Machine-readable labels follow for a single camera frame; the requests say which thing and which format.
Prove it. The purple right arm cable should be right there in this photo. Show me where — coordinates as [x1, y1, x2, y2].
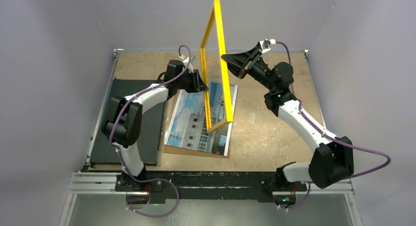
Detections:
[274, 41, 391, 212]

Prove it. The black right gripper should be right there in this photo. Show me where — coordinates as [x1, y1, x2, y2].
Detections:
[220, 47, 277, 91]

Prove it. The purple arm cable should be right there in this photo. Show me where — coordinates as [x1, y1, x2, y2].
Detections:
[274, 41, 391, 212]
[108, 45, 192, 219]

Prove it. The building and sky photo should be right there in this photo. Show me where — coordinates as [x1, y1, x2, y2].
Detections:
[164, 82, 238, 157]

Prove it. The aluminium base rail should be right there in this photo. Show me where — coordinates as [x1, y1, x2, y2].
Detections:
[69, 171, 353, 204]

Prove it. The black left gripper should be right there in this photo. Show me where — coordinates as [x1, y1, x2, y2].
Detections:
[176, 70, 208, 94]

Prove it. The black flat box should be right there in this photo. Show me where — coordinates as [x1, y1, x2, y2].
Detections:
[90, 79, 165, 165]

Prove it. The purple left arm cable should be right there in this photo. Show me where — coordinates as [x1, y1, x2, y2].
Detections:
[108, 45, 192, 219]

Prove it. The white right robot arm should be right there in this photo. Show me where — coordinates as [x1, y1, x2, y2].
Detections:
[221, 48, 354, 190]

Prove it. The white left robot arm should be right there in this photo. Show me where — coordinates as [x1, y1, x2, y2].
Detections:
[101, 57, 208, 191]

